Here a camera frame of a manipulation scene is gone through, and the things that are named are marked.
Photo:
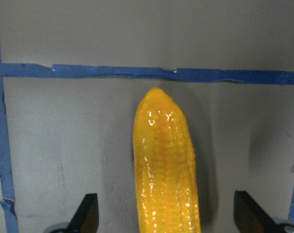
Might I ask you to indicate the blue tape strip vertical middle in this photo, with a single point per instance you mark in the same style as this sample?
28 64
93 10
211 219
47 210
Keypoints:
6 177

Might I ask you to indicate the blue tape strip horizontal upper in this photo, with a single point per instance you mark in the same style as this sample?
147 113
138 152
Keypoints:
181 74

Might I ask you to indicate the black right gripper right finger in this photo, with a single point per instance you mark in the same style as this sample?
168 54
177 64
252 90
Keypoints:
249 217

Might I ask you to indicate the yellow plastic corn cob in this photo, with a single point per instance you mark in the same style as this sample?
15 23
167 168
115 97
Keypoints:
165 167

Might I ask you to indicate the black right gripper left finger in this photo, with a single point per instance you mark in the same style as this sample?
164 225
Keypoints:
86 218

